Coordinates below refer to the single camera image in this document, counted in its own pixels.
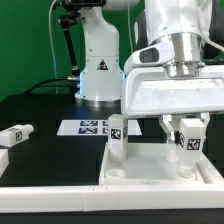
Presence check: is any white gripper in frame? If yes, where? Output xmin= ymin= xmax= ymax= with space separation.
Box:
xmin=121 ymin=43 xmax=224 ymax=144

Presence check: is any white square table top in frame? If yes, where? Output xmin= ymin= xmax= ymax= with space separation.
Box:
xmin=99 ymin=143 xmax=203 ymax=185

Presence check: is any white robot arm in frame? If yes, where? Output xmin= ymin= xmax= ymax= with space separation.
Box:
xmin=63 ymin=0 xmax=224 ymax=118

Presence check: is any white marker base plate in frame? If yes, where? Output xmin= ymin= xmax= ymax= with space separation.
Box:
xmin=56 ymin=119 xmax=143 ymax=137

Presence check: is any white L-shaped fence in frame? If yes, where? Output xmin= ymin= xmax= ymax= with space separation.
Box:
xmin=0 ymin=155 xmax=224 ymax=213

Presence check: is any white cable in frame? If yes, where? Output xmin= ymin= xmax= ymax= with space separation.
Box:
xmin=48 ymin=0 xmax=60 ymax=95

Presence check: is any white block with tag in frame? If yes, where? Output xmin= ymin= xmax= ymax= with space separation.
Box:
xmin=177 ymin=118 xmax=206 ymax=179

